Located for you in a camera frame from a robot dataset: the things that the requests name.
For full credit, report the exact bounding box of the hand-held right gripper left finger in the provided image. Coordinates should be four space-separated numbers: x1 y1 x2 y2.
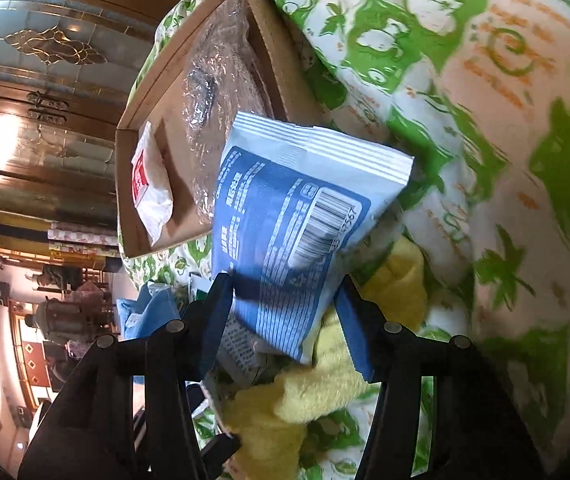
18 272 238 480

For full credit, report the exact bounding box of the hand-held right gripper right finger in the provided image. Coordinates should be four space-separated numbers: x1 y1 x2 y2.
332 277 548 480

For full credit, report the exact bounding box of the blue cloth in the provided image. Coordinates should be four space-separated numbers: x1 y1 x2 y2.
116 282 183 343

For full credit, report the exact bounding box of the yellow towel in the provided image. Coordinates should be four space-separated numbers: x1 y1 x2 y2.
220 237 428 480

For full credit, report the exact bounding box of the blue and white packet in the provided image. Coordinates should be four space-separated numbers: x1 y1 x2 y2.
211 111 416 365

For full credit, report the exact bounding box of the cardboard box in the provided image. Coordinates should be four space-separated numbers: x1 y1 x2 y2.
115 0 311 261

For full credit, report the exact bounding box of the white packet with red label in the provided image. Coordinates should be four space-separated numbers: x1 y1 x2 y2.
130 120 175 248

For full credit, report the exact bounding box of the cluttered wooden shelf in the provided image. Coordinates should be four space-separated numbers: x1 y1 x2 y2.
8 255 121 411

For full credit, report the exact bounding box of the patterned long box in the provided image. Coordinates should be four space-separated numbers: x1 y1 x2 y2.
48 229 121 253

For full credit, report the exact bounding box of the clear plastic bag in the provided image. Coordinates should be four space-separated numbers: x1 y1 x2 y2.
182 0 276 221

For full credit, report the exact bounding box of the green and white printed blanket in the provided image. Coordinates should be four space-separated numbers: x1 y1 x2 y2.
120 0 570 480

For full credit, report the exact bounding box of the wooden wardrobe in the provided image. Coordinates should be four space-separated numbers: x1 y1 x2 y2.
0 0 226 223

